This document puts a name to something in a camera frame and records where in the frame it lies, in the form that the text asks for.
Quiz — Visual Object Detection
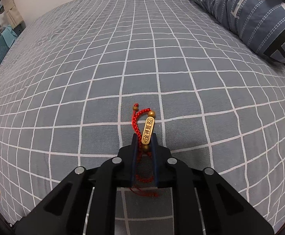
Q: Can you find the red cord gold charm bracelet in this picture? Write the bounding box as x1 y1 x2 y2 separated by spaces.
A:
129 103 161 199

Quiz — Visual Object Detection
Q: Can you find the grey checked bed sheet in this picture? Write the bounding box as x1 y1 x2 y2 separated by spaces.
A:
0 0 285 231

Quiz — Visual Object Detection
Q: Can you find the teal storage bin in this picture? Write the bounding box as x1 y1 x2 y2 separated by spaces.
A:
0 25 18 64

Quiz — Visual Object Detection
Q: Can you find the blue grey folded duvet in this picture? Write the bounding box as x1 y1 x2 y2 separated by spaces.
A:
191 0 285 65

